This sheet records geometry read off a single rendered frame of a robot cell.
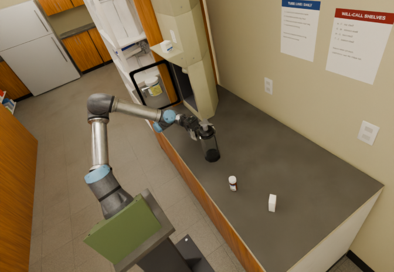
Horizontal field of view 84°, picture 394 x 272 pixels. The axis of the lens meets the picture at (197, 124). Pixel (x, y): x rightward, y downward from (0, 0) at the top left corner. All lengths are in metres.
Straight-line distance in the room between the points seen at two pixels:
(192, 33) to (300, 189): 1.05
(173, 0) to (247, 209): 1.15
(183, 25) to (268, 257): 1.23
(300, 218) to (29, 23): 5.96
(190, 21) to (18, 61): 5.33
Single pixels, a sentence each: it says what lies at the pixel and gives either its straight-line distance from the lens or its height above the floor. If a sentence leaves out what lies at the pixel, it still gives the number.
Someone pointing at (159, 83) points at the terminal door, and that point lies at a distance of 1.77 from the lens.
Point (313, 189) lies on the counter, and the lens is 1.29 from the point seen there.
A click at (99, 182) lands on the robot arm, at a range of 1.14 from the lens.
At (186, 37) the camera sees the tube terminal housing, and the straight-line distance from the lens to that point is 1.40.
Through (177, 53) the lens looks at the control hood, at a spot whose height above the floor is 1.51.
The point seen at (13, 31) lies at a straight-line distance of 6.23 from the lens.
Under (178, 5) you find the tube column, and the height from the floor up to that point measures 1.76.
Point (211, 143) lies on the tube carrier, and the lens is 1.28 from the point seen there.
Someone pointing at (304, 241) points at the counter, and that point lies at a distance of 1.16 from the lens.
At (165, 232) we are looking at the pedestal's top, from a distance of 1.24.
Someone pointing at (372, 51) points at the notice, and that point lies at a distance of 1.11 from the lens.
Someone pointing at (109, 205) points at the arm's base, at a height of 1.19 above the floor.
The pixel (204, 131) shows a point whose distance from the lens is 1.25.
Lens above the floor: 2.00
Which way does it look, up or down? 39 degrees down
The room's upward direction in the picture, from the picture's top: 16 degrees counter-clockwise
